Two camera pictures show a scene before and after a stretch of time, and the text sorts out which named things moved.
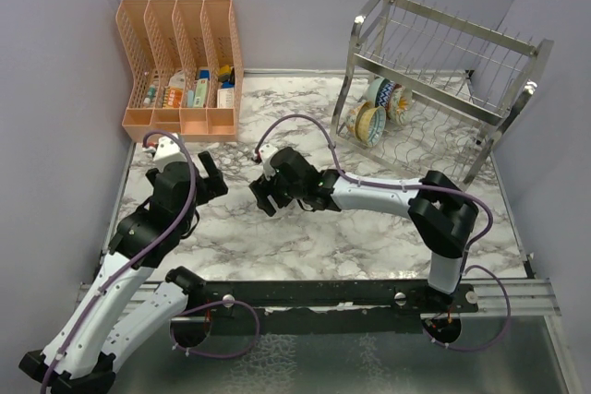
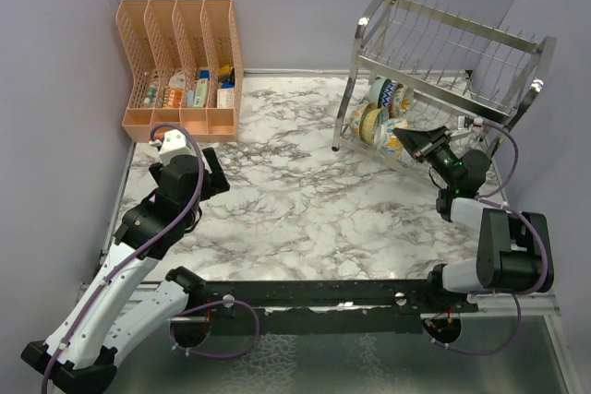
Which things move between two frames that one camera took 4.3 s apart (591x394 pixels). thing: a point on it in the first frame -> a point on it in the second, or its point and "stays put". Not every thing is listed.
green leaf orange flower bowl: (353, 115) stays put
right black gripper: (262, 189) -> (416, 140)
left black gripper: (213, 185) stays put
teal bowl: (372, 89) stays put
